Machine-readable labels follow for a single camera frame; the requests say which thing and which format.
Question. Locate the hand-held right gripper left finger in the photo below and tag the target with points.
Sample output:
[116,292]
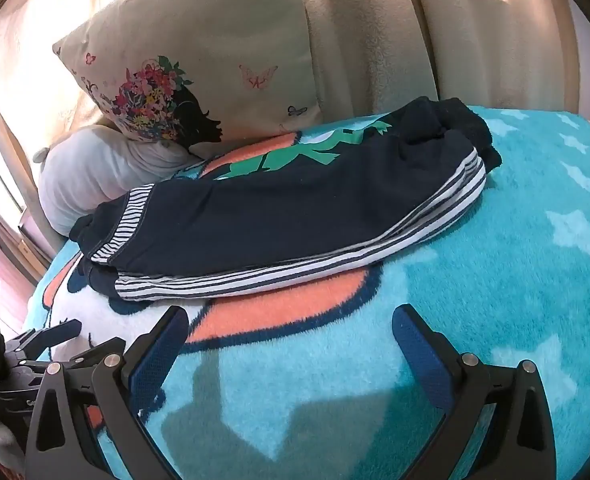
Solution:
[157,355]

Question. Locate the beige fleece blanket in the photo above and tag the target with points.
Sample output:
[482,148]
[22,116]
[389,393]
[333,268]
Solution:
[500,50]

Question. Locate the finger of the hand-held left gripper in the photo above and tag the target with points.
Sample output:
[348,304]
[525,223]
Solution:
[60,332]
[97,352]

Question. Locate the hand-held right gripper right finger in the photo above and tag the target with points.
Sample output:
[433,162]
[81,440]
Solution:
[422,355]

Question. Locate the cream fleece back cushion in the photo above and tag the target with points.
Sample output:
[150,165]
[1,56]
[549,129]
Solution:
[365,35]

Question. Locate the cream floral printed cushion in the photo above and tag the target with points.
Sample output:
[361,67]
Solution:
[200,35]

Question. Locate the grey pillow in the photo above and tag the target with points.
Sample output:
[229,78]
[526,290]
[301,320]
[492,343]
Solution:
[90,170]

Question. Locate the teal star printed blanket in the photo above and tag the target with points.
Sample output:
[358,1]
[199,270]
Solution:
[475,285]

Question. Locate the navy pants with striped trim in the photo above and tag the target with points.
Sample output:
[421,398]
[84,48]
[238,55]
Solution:
[275,210]

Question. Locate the beige curtain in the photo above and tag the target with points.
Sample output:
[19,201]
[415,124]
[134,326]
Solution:
[25,60]

